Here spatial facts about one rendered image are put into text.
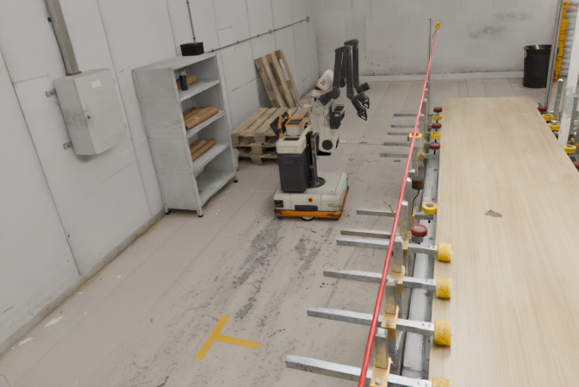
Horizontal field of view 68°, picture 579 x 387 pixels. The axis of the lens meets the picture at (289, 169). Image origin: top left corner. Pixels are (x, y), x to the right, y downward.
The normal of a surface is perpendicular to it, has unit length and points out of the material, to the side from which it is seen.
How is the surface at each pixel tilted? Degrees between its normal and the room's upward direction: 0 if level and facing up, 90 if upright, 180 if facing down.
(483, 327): 0
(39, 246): 90
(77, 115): 90
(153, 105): 90
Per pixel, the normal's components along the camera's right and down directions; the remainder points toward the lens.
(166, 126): -0.33, 0.40
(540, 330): -0.10, -0.92
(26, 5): 0.94, 0.04
